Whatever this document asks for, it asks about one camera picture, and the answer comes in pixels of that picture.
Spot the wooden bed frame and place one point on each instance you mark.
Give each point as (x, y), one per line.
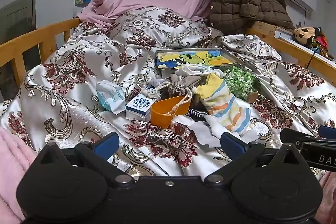
(31, 35)

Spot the yellow striped sock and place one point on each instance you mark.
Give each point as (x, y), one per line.
(220, 103)

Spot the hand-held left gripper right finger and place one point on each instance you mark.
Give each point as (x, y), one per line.
(232, 144)

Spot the floral satin blanket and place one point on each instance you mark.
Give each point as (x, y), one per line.
(65, 108)

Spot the tissue pack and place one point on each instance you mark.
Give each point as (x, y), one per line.
(109, 95)

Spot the metal tray with cartoon print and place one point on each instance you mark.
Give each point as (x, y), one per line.
(189, 58)

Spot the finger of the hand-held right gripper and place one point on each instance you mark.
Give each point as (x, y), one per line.
(294, 137)
(328, 130)

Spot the glass jar of green candies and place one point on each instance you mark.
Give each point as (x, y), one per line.
(239, 79)

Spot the grey door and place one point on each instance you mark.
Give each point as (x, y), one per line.
(15, 19)

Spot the white cloth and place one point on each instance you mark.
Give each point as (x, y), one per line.
(207, 132)

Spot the plush toy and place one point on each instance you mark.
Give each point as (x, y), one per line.
(302, 33)

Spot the blue and white milk carton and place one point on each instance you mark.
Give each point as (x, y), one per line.
(136, 109)

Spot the navy striped sock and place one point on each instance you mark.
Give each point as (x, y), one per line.
(197, 111)

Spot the white ruffled sock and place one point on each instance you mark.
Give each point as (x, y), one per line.
(194, 69)

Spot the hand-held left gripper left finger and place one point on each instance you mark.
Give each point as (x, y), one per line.
(106, 146)

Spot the floral satin pillow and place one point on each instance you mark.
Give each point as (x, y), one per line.
(157, 27)

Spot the pink fleece garment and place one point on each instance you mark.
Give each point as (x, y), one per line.
(13, 166)

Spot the person's right forearm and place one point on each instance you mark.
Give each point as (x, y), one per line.
(329, 192)

